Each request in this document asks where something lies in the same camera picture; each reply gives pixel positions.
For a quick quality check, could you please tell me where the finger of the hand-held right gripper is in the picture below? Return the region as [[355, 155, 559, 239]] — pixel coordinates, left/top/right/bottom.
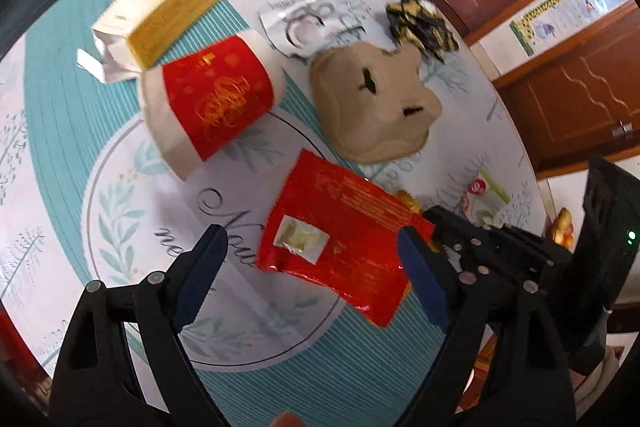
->
[[437, 229, 551, 293], [425, 206, 571, 273]]

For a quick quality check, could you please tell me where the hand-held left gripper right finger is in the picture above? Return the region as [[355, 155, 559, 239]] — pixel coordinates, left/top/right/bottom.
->
[[397, 227, 576, 427]]

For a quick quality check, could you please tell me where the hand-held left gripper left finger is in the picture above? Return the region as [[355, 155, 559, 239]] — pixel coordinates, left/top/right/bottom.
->
[[47, 224, 231, 427]]

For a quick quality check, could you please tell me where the red foil packet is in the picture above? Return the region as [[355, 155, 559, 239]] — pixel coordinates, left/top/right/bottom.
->
[[255, 149, 436, 328]]

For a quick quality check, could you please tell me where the yellow toothpaste box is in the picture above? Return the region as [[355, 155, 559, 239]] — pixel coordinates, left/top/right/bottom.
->
[[77, 0, 232, 84]]

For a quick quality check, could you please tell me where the small packet red label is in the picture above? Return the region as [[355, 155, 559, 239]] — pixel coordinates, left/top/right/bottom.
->
[[460, 169, 511, 228]]

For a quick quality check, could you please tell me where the orange yellow packet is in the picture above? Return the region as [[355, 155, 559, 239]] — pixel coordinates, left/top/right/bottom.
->
[[550, 207, 576, 250]]

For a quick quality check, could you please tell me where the small yellow wrapper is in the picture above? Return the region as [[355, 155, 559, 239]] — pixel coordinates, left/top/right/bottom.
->
[[395, 189, 423, 212]]

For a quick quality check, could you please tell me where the red and white paper cup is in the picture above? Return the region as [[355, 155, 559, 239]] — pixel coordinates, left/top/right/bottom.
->
[[140, 31, 287, 182]]

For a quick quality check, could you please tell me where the black gold wrapper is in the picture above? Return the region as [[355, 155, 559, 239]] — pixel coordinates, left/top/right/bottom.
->
[[386, 0, 461, 65]]

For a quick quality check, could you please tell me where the torn silver wrapper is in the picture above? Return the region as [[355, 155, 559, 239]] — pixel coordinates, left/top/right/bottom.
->
[[258, 0, 368, 58]]

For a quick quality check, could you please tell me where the animal print wall poster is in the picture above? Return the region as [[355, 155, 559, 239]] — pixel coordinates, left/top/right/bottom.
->
[[510, 0, 633, 58]]

